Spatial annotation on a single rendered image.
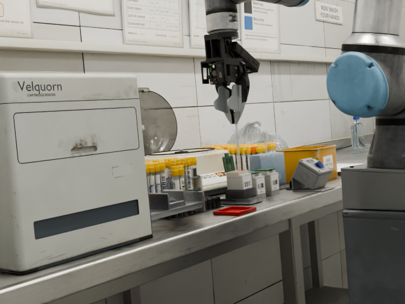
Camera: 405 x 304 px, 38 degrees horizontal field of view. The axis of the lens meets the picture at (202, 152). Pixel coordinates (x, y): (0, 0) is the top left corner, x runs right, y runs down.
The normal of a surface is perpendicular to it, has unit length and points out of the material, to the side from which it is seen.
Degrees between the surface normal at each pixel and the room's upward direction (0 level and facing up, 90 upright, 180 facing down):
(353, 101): 95
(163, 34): 95
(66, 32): 90
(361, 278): 90
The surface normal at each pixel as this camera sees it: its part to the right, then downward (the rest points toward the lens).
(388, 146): -0.67, -0.24
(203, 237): 0.77, -0.04
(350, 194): -0.63, 0.10
